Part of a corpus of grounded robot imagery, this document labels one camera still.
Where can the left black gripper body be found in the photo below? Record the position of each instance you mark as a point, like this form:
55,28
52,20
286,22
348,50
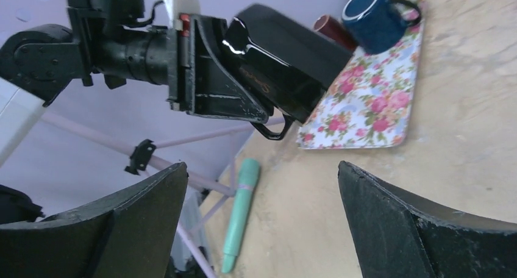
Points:
180,86

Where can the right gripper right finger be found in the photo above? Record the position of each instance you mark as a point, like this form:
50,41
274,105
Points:
397,233

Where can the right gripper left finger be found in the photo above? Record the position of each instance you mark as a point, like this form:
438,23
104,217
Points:
128,233

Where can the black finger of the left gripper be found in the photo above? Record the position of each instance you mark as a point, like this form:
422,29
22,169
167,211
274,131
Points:
216,91

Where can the dark blue mug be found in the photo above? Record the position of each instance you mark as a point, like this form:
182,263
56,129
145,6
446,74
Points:
377,25

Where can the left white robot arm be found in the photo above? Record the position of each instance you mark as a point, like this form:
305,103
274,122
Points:
113,38

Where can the dark brown mug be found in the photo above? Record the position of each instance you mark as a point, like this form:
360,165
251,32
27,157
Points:
332,28

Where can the teal marker pen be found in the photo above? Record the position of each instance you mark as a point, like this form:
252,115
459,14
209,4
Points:
248,177

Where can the floral pattern tray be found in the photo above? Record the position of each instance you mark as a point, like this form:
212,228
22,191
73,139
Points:
370,102

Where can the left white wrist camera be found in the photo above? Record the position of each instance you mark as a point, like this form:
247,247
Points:
176,7

